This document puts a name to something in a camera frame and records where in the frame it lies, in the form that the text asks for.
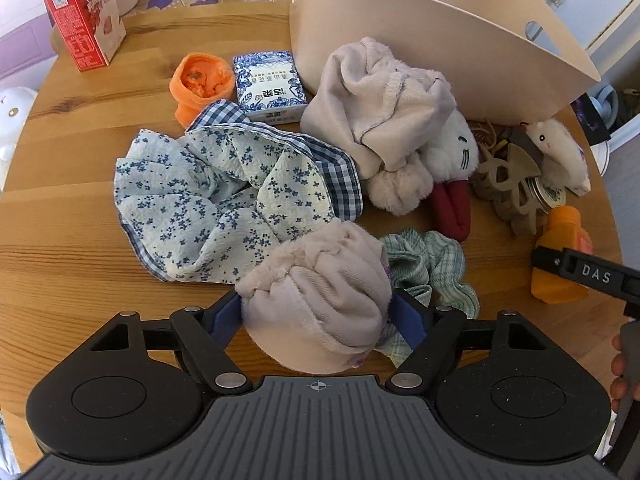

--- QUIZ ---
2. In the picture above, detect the white round stand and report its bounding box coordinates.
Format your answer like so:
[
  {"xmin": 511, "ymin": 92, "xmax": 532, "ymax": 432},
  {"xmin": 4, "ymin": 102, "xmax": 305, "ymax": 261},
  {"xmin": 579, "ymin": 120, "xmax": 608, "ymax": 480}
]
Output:
[{"xmin": 597, "ymin": 135, "xmax": 626, "ymax": 176}]

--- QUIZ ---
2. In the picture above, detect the beige hair claw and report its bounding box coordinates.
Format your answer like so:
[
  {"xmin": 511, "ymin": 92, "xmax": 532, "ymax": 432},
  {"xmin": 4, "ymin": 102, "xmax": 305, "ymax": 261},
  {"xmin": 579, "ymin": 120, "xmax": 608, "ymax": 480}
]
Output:
[{"xmin": 472, "ymin": 145, "xmax": 548, "ymax": 236}]

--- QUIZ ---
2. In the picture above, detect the beige plastic basket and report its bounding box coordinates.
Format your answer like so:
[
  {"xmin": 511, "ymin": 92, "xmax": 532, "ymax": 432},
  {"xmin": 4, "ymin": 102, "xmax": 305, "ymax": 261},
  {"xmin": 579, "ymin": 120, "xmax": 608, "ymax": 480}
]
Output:
[{"xmin": 289, "ymin": 0, "xmax": 601, "ymax": 128}]

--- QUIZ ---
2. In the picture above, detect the blue floral cloth plaid lining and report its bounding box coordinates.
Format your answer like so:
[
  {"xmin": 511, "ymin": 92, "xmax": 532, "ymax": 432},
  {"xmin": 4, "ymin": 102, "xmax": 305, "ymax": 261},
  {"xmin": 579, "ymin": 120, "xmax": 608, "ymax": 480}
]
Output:
[{"xmin": 114, "ymin": 100, "xmax": 363, "ymax": 283}]

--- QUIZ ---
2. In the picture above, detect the pink fleece cloth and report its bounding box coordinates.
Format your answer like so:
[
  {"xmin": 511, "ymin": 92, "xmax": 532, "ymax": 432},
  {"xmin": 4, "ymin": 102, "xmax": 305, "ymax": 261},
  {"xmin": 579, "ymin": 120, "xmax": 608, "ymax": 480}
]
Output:
[{"xmin": 235, "ymin": 220, "xmax": 393, "ymax": 376}]

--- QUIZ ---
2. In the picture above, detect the red and white carton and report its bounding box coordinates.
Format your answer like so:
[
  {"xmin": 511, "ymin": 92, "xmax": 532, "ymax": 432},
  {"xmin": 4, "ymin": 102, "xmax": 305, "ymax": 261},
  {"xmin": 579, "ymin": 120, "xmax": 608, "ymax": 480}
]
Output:
[{"xmin": 35, "ymin": 0, "xmax": 127, "ymax": 72}]

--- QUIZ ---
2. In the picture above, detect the wooden desktop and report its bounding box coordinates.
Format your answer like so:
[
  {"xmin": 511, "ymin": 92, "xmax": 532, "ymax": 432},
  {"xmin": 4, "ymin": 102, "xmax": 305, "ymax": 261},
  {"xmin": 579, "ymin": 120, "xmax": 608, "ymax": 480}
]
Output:
[{"xmin": 0, "ymin": 2, "xmax": 626, "ymax": 480}]

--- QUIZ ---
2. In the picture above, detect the beige plush garment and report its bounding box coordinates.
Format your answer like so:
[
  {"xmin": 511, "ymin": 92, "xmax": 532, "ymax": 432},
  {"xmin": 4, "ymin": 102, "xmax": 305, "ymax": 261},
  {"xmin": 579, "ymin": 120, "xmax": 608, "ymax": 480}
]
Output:
[{"xmin": 300, "ymin": 36, "xmax": 458, "ymax": 181}]

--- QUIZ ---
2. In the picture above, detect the white cabinet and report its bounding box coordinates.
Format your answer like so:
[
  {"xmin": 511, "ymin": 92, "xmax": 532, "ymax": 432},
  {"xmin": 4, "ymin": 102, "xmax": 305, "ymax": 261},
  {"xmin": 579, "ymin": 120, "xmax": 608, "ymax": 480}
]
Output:
[{"xmin": 582, "ymin": 0, "xmax": 640, "ymax": 161}]

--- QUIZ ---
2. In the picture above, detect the green plaid scrunchie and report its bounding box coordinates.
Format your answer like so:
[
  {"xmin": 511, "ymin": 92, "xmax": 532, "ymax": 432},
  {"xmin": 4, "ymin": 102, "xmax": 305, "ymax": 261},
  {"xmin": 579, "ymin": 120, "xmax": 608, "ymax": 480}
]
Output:
[{"xmin": 375, "ymin": 229, "xmax": 481, "ymax": 368}]

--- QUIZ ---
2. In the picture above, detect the person's right hand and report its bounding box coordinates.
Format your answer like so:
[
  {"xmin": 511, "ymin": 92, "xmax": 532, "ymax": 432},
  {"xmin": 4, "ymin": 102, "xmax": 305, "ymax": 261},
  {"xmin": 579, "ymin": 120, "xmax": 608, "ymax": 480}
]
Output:
[{"xmin": 610, "ymin": 332, "xmax": 632, "ymax": 413}]

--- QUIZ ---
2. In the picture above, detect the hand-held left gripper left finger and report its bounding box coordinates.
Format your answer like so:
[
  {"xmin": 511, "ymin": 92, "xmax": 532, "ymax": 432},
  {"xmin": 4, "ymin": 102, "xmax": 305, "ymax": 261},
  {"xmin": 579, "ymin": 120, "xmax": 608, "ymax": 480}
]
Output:
[{"xmin": 87, "ymin": 289, "xmax": 253, "ymax": 394}]

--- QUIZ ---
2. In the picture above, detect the white hamster plush toy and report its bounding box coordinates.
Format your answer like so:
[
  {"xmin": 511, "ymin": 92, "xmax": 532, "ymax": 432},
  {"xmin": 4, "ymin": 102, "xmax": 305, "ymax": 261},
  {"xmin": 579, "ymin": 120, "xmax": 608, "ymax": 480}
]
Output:
[{"xmin": 525, "ymin": 119, "xmax": 592, "ymax": 197}]

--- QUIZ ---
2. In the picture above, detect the brown hair claw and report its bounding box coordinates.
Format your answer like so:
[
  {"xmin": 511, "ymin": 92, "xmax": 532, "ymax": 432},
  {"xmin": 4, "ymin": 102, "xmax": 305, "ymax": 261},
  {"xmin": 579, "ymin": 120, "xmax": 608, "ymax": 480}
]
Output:
[{"xmin": 467, "ymin": 120, "xmax": 511, "ymax": 161}]

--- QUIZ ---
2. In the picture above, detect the white plush toy red bow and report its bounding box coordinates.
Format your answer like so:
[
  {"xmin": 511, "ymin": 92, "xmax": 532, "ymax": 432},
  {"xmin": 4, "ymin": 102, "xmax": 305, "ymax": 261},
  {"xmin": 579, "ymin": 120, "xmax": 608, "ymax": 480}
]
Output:
[{"xmin": 362, "ymin": 107, "xmax": 480, "ymax": 243}]

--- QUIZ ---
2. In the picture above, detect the round printed tin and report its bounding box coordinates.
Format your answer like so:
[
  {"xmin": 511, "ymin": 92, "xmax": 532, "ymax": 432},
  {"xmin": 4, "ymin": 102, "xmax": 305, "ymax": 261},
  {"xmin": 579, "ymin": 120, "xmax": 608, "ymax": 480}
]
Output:
[{"xmin": 530, "ymin": 180, "xmax": 568, "ymax": 211}]

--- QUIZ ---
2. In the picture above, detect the blue and white tissue pack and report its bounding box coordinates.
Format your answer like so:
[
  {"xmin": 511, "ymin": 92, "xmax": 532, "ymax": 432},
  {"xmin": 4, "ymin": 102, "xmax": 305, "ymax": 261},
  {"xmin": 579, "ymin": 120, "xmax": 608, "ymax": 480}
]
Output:
[{"xmin": 231, "ymin": 51, "xmax": 308, "ymax": 123}]

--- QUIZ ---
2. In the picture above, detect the light blue plastic device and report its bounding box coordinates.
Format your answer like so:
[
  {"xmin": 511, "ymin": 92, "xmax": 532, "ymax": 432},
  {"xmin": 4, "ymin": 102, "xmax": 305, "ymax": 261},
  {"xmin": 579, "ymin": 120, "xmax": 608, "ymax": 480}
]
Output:
[{"xmin": 585, "ymin": 82, "xmax": 618, "ymax": 128}]

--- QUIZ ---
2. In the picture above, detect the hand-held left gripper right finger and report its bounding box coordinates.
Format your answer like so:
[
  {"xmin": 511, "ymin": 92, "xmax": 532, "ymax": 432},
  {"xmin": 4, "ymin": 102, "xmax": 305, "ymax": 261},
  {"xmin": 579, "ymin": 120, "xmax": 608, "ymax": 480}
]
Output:
[{"xmin": 386, "ymin": 286, "xmax": 549, "ymax": 392}]

